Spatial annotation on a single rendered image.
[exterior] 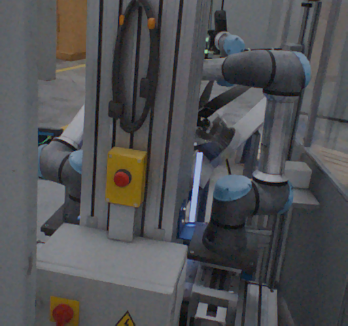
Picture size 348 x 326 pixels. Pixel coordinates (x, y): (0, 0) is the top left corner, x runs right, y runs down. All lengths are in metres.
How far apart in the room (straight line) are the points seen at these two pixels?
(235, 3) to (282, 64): 8.01
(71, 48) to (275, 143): 8.96
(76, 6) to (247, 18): 3.37
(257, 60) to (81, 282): 0.80
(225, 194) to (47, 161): 0.62
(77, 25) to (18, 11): 9.89
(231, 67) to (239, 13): 7.98
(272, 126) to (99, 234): 0.65
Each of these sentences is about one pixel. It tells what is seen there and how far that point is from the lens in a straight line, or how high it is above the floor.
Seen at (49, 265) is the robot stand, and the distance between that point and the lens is 1.17.
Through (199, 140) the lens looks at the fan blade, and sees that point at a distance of 2.15.
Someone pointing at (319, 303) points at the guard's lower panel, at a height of 0.38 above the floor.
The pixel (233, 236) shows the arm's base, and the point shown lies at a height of 1.10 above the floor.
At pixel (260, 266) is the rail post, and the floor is 0.68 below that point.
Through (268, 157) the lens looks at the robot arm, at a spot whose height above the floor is 1.35.
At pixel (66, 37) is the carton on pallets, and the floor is 0.43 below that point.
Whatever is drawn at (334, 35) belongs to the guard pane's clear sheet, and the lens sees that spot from 2.76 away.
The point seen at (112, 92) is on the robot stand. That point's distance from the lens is 1.14.
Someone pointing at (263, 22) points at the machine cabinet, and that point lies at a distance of 9.38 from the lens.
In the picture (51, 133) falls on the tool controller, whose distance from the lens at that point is 1.98.
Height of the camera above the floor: 1.87
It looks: 19 degrees down
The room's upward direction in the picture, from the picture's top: 6 degrees clockwise
